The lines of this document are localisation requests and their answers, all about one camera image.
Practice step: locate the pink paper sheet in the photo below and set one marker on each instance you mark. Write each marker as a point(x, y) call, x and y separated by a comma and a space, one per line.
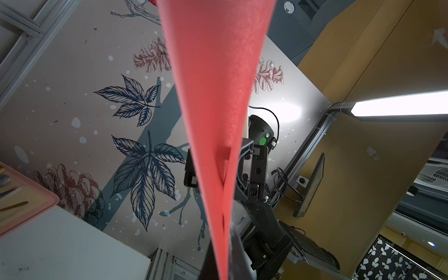
point(214, 49)

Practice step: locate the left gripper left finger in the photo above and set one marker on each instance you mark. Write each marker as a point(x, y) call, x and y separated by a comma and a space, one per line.
point(209, 270)

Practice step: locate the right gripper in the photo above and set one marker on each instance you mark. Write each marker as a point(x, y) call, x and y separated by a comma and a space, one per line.
point(251, 177)

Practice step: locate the ceiling light panel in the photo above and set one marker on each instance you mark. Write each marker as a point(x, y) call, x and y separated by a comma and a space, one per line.
point(422, 104)

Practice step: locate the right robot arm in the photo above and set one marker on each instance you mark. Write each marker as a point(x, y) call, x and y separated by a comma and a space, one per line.
point(265, 244)

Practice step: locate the computer monitor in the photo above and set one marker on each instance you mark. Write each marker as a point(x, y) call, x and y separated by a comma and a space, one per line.
point(311, 187)

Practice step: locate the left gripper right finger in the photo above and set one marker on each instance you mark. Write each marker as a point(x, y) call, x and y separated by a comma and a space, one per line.
point(239, 262)

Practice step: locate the black keyboard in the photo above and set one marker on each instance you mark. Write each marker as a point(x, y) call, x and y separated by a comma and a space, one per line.
point(311, 248)

